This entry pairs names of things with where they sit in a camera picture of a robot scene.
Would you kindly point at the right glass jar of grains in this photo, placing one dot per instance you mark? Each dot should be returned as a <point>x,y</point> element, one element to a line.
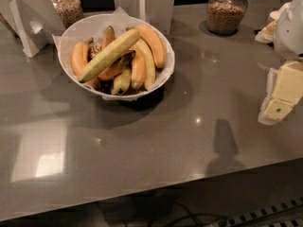
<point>224,16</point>

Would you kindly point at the left glass jar of grains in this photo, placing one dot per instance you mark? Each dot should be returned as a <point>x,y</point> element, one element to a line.
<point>70,11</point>

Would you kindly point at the left white folded sign stand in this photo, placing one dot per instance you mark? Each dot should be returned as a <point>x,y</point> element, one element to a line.
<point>34,21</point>

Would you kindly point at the glass jar of grains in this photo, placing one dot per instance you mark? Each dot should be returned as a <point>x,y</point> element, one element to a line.
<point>224,16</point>
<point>70,11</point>

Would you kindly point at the long pale yellow banana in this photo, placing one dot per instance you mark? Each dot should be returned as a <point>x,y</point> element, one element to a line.
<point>150,66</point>

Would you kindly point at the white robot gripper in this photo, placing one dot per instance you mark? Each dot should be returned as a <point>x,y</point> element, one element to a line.
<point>290,32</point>

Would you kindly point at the white bowl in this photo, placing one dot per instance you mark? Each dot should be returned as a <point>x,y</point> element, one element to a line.
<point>94,24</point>

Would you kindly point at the middle orange-yellow banana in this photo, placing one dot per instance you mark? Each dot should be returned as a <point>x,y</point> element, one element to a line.
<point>138,74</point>

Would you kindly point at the white paper bowl liner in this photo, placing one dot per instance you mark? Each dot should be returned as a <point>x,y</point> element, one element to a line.
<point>65,44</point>

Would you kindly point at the brown-spotted banana under green one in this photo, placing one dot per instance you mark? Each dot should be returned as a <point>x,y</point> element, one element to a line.
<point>118,66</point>

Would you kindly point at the white folded sign stand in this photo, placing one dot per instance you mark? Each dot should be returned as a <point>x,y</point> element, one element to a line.
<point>34,21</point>
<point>158,13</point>

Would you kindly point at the small green-yellow bottom banana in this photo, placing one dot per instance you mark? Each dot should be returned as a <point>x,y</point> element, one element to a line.
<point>121,83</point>

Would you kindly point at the long green-yellow banana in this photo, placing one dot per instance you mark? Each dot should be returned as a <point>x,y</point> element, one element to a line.
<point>109,55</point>

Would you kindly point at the centre white folded sign stand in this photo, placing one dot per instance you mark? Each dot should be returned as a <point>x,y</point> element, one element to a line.
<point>158,13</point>

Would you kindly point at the black white striped floor strip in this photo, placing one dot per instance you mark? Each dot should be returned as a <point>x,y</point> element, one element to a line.
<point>283,214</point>

